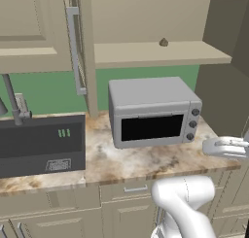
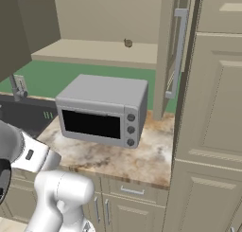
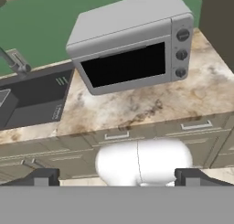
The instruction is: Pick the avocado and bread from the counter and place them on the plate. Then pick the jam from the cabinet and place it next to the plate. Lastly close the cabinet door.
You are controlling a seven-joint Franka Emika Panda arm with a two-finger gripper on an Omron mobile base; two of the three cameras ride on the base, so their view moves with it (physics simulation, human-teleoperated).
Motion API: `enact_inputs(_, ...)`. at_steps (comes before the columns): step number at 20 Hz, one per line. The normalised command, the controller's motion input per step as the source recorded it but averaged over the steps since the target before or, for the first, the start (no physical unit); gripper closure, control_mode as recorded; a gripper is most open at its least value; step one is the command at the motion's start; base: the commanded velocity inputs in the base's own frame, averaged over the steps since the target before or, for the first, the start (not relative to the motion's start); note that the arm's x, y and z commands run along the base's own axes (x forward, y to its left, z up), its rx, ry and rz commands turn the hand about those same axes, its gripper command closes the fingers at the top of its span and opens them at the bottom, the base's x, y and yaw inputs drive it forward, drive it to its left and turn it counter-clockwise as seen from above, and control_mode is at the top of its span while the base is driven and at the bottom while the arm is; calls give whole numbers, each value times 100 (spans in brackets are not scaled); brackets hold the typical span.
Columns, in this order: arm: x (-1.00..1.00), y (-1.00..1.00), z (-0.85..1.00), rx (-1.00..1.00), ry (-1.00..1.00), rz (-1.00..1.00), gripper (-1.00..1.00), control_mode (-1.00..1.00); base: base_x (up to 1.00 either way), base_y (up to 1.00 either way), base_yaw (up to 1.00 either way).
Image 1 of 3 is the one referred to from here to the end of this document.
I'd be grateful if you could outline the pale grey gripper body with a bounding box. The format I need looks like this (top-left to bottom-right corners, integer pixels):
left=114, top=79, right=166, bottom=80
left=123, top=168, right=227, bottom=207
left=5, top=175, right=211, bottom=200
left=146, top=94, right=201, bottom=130
left=202, top=135, right=249, bottom=161

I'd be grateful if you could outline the tall beige cabinet panel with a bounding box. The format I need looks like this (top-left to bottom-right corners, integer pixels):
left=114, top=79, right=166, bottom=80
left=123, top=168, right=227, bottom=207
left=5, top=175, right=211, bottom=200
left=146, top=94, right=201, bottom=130
left=194, top=0, right=249, bottom=140

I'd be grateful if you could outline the toaster oven glass door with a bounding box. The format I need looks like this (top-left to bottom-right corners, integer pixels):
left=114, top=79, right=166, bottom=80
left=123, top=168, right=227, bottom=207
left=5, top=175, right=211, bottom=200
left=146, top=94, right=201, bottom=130
left=114, top=109, right=192, bottom=147

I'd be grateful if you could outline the beige open cabinet door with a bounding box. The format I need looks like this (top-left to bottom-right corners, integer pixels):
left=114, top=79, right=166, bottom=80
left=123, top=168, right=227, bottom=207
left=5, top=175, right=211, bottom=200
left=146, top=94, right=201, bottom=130
left=62, top=0, right=99, bottom=119

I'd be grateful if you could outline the beige wide base cabinet door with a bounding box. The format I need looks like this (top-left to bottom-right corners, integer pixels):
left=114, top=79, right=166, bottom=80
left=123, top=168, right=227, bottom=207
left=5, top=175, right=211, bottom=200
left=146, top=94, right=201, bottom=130
left=9, top=208, right=105, bottom=238

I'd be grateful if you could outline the beige base drawer stack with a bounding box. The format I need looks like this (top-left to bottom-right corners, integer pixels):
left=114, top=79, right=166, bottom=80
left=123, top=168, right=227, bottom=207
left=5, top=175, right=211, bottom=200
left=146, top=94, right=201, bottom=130
left=207, top=166, right=249, bottom=238

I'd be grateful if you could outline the grey toaster oven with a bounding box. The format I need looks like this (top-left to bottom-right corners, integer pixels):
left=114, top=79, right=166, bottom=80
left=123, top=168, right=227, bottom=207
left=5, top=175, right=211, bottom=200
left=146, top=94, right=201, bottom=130
left=107, top=76, right=203, bottom=150

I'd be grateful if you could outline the beige drawer front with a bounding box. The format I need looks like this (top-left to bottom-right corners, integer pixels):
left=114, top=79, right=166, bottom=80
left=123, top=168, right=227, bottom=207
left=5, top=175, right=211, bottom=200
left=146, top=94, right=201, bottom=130
left=98, top=178, right=158, bottom=203

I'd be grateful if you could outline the dark sink basin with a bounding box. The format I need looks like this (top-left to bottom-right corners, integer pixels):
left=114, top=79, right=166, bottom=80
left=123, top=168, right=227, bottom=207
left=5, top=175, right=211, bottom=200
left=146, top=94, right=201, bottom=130
left=0, top=114, right=87, bottom=180

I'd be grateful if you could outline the beige panel under sink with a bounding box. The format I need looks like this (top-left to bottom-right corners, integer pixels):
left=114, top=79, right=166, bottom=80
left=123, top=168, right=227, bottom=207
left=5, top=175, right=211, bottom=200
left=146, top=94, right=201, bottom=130
left=0, top=185, right=102, bottom=219

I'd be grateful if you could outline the grey sink tap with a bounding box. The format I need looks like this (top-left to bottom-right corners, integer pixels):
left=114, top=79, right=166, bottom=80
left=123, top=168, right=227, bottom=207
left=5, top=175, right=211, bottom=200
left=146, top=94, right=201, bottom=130
left=0, top=74, right=33, bottom=126

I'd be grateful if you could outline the grey drawer handle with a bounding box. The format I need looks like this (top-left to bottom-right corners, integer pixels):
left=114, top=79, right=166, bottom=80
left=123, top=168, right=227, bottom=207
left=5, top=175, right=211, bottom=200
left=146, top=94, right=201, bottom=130
left=124, top=185, right=149, bottom=193

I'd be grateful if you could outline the beige wall cabinet with shelf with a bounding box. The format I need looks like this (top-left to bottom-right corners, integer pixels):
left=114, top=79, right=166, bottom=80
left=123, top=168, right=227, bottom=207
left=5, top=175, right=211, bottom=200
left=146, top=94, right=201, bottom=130
left=89, top=0, right=249, bottom=70

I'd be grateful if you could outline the grey long cabinet door handle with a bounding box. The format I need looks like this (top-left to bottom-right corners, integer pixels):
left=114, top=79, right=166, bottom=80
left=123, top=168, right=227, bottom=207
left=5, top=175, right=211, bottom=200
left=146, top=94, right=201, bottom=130
left=65, top=6, right=89, bottom=96

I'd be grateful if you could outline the beige closed wall cabinet door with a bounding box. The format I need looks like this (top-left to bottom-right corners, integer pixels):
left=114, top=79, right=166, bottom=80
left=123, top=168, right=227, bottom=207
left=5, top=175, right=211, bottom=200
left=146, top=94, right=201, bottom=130
left=0, top=0, right=74, bottom=75

